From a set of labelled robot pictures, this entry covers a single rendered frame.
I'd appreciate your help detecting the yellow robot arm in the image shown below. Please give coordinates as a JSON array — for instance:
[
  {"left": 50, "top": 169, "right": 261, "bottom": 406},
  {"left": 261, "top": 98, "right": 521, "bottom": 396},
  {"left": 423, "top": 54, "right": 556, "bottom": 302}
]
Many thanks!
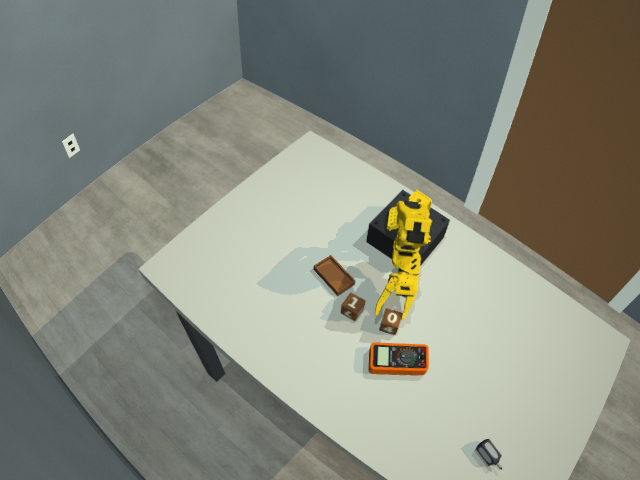
[{"left": 387, "top": 191, "right": 432, "bottom": 276}]

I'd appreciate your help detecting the orange digital multimeter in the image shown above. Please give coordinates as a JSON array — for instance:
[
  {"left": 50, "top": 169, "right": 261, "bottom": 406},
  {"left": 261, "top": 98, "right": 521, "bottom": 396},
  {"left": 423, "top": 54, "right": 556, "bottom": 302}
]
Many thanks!
[{"left": 368, "top": 343, "right": 429, "bottom": 375}]

